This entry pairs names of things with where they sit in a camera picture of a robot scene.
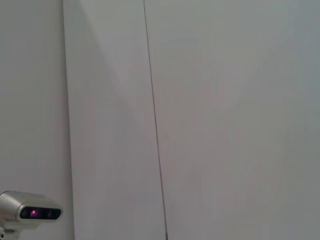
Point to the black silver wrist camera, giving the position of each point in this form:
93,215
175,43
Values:
37,212

